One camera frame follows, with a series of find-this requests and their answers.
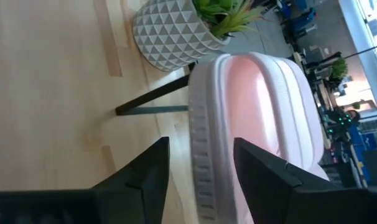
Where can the pink rubber slide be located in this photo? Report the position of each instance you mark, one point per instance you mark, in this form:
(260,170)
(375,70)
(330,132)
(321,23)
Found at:
(250,102)

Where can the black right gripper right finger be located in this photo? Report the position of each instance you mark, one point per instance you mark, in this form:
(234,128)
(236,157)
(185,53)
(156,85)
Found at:
(269,193)

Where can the green artificial succulent plant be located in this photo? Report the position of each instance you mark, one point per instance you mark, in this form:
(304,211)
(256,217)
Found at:
(226,15)

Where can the green background plant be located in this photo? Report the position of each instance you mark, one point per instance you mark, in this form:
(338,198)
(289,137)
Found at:
(339,68)

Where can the wooden shelf black metal legs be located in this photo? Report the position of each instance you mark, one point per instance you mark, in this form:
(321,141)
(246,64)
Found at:
(151,95)

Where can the blue background equipment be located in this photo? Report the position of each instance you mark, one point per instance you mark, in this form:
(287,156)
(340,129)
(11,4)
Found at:
(300,18)

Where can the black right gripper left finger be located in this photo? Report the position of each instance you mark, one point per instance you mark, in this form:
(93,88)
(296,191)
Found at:
(135,193)

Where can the white grey triangle-patterned pot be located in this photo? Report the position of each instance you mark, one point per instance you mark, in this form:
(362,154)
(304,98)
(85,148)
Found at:
(170,34)

